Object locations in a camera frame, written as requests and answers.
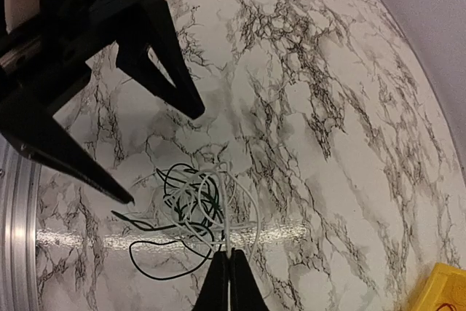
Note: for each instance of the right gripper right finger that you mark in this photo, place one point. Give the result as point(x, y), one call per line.
point(244, 291)

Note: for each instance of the aluminium front rail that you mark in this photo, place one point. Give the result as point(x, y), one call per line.
point(19, 189)

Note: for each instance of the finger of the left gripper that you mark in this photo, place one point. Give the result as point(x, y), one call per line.
point(35, 135)

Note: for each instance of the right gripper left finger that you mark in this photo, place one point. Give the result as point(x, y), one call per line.
point(214, 292)

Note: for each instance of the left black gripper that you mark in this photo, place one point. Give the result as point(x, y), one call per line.
point(46, 55)

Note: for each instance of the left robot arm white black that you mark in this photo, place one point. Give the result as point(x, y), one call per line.
point(45, 46)

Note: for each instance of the yellow bin left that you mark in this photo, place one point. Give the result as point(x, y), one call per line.
point(442, 289)

